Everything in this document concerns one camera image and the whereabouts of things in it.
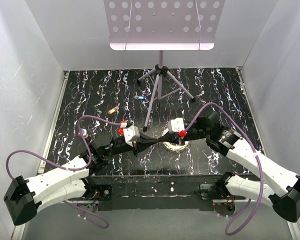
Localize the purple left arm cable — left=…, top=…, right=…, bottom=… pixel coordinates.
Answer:
left=5, top=115, right=131, bottom=229

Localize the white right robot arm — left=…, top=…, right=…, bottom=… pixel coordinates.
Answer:
left=159, top=111, right=300, bottom=223

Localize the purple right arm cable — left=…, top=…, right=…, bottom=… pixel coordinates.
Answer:
left=184, top=102, right=264, bottom=236

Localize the key with red tag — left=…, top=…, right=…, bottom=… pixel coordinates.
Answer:
left=117, top=128, right=124, bottom=135

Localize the key with blue tag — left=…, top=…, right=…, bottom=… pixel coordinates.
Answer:
left=134, top=92, right=147, bottom=101

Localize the key with yellow tag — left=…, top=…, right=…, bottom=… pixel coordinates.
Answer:
left=107, top=105, right=119, bottom=115

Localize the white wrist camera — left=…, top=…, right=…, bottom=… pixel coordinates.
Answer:
left=120, top=121, right=140, bottom=147
left=167, top=117, right=187, bottom=139

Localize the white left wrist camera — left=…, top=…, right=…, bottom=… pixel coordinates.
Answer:
left=120, top=121, right=140, bottom=147

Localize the white perforated music stand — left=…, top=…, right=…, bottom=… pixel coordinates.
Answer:
left=103, top=0, right=227, bottom=133

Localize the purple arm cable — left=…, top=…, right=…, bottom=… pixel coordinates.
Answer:
left=184, top=102, right=264, bottom=236
left=5, top=115, right=131, bottom=229

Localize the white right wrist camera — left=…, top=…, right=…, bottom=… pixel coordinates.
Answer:
left=167, top=117, right=187, bottom=139

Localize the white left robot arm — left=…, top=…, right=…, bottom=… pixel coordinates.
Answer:
left=3, top=134, right=158, bottom=226

